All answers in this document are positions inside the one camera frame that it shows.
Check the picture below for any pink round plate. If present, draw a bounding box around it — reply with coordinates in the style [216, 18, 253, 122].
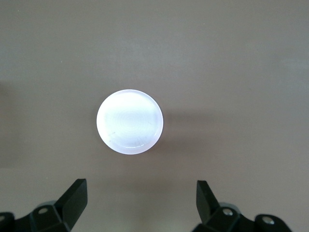
[96, 89, 165, 156]

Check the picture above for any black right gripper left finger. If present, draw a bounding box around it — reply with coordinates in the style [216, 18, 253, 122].
[0, 178, 88, 232]

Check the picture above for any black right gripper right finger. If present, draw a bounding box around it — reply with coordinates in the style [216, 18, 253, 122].
[197, 180, 293, 232]

